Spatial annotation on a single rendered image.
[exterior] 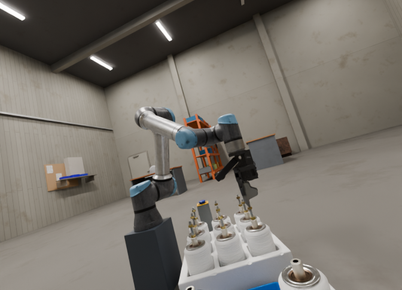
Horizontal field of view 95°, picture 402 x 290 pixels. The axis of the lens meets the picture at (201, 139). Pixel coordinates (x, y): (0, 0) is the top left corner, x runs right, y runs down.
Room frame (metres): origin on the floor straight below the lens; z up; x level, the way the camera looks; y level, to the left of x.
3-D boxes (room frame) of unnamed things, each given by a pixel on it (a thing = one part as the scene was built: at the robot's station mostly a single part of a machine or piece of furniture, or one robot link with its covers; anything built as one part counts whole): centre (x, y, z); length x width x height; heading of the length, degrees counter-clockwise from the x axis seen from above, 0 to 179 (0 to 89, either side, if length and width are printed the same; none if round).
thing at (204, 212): (1.15, 0.10, 0.16); 0.07 x 0.07 x 0.31; 2
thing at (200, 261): (0.74, 0.13, 0.16); 0.10 x 0.10 x 0.18
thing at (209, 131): (0.80, -0.04, 0.64); 0.11 x 0.11 x 0.08; 48
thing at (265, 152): (5.90, -1.78, 0.42); 1.58 x 0.82 x 0.85; 167
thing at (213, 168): (7.54, -0.13, 1.20); 2.70 x 0.70 x 2.40; 165
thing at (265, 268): (0.86, 0.01, 0.09); 0.39 x 0.39 x 0.18; 2
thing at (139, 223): (1.03, 0.39, 0.35); 0.15 x 0.15 x 0.10
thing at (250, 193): (0.72, -0.12, 0.38); 0.06 x 0.03 x 0.09; 76
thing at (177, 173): (5.07, 1.41, 0.34); 1.28 x 0.66 x 0.69; 77
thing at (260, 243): (0.74, -0.11, 0.16); 0.10 x 0.10 x 0.18
